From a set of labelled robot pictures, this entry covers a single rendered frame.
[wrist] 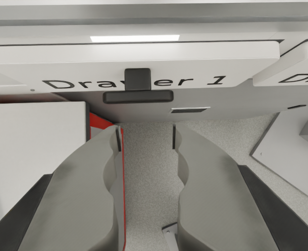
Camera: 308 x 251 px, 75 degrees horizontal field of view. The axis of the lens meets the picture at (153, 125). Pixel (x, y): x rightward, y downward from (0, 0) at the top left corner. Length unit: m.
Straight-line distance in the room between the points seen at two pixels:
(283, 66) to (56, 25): 0.24
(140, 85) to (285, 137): 1.16
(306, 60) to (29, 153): 0.41
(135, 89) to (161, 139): 0.92
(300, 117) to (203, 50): 1.19
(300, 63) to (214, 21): 0.13
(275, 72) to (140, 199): 0.98
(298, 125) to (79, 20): 1.28
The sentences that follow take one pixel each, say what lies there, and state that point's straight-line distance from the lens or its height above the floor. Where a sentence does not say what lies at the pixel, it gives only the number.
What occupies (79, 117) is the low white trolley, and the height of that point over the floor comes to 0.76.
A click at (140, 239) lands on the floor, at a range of 1.23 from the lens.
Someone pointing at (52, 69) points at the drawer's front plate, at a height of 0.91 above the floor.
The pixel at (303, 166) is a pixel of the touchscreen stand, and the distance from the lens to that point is 1.38.
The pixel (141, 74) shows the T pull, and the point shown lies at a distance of 0.22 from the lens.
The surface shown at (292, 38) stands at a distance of 0.25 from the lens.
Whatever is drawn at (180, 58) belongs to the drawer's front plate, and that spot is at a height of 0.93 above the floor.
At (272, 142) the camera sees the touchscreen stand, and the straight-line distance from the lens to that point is 1.28.
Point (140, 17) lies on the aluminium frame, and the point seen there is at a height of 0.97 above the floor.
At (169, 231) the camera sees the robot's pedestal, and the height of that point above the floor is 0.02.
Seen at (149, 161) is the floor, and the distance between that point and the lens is 1.12.
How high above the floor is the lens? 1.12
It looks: 85 degrees down
